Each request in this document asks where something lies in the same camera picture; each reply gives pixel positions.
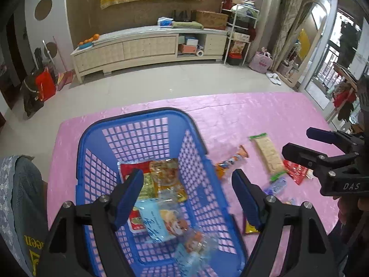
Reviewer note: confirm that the orange snack bar wrapper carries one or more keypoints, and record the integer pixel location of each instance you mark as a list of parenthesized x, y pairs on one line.
[(222, 167)]

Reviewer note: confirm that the cream tv cabinet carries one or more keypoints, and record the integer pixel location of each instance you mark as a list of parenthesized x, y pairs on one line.
[(147, 45)]

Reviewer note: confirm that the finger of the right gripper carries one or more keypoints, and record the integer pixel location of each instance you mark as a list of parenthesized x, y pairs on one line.
[(318, 162), (336, 138)]

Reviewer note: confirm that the silver standing air conditioner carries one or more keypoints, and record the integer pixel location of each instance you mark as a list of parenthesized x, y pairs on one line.
[(267, 19)]

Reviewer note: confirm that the pink tote bag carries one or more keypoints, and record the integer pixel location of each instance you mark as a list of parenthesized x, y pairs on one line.
[(261, 61)]

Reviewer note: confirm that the arched standing mirror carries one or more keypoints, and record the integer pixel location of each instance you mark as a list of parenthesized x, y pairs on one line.
[(293, 54)]

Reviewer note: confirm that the broom and dustpan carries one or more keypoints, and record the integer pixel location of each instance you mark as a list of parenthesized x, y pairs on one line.
[(63, 75)]

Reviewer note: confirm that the white slippers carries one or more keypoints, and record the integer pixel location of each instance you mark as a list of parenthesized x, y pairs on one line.
[(274, 78)]

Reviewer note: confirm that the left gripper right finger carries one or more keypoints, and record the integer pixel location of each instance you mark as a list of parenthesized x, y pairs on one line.
[(308, 252)]

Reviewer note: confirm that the small red snack pouch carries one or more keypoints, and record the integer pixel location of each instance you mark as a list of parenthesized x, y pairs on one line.
[(296, 171)]

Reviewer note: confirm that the blue gum pack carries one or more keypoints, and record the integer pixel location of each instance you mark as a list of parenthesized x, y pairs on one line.
[(276, 187)]

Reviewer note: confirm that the blue plastic basket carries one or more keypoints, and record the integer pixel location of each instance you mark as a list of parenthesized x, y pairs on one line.
[(150, 190)]

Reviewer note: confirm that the pink quilted tablecloth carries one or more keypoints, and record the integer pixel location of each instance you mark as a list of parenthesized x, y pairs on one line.
[(199, 132)]

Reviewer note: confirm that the green folded cloth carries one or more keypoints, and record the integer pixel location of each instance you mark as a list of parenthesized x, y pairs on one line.
[(187, 24)]

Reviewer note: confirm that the black bag on floor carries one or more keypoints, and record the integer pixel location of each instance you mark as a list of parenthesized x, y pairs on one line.
[(31, 100)]

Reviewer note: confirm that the cardboard box on cabinet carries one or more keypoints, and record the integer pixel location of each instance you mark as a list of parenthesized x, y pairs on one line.
[(212, 20)]

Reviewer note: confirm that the clear bag of candies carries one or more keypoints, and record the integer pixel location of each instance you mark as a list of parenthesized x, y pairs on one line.
[(194, 251)]

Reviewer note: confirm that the tissue box on cabinet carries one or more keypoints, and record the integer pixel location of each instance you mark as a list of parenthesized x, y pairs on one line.
[(164, 22)]

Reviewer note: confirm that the light blue pastry pack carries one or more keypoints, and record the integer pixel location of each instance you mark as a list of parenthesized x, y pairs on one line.
[(162, 218)]

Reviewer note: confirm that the green-edged cracker pack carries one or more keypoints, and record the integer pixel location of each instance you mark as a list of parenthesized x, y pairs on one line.
[(271, 157)]

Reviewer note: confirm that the orange yellow snack bag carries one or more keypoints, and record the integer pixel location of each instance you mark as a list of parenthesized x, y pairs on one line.
[(165, 176)]

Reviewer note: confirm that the purple yellow snack packet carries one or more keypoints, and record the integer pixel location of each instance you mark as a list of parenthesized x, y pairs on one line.
[(247, 227)]

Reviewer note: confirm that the oranges on blue plate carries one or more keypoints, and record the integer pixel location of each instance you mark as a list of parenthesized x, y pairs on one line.
[(88, 42)]

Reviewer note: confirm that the patterned curtain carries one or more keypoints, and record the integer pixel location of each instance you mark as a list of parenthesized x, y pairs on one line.
[(288, 14)]

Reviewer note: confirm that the red bag on floor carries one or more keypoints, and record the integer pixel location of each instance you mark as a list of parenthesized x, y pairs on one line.
[(45, 84)]

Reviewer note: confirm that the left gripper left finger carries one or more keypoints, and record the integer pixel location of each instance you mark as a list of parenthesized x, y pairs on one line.
[(65, 251)]

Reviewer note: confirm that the white metal shelf rack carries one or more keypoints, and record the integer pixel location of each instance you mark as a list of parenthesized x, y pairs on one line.
[(243, 16)]

